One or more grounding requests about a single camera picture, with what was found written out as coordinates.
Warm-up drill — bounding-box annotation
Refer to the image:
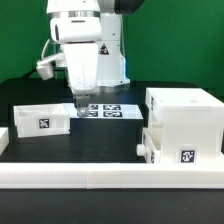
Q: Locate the white drawer cabinet box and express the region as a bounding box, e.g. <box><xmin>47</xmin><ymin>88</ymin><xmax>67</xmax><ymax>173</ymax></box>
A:
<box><xmin>145</xmin><ymin>88</ymin><xmax>224</xmax><ymax>164</ymax></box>

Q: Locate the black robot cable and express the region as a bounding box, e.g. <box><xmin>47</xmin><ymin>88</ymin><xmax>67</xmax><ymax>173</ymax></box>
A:
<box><xmin>21</xmin><ymin>69</ymin><xmax>38</xmax><ymax>80</ymax></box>

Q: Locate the white drawer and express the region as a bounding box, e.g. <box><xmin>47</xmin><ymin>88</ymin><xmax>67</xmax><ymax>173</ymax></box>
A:
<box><xmin>136</xmin><ymin>128</ymin><xmax>161</xmax><ymax>164</ymax></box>
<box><xmin>13</xmin><ymin>104</ymin><xmax>70</xmax><ymax>138</ymax></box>

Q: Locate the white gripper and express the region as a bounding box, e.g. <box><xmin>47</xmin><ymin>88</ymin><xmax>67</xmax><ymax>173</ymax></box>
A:
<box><xmin>62</xmin><ymin>43</ymin><xmax>98</xmax><ymax>117</ymax></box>

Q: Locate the white front drawer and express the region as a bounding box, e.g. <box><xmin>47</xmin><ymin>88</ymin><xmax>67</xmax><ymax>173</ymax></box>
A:
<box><xmin>136</xmin><ymin>128</ymin><xmax>161</xmax><ymax>164</ymax></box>

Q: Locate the white table boundary frame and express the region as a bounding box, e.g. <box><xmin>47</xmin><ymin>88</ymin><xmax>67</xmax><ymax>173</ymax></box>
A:
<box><xmin>0</xmin><ymin>127</ymin><xmax>224</xmax><ymax>190</ymax></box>

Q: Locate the white fiducial marker sheet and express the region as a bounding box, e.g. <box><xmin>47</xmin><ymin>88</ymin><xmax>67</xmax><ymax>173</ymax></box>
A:
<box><xmin>63</xmin><ymin>102</ymin><xmax>144</xmax><ymax>120</ymax></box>

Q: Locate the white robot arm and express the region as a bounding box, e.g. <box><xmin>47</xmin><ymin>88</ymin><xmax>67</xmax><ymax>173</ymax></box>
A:
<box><xmin>47</xmin><ymin>0</ymin><xmax>145</xmax><ymax>117</ymax></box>

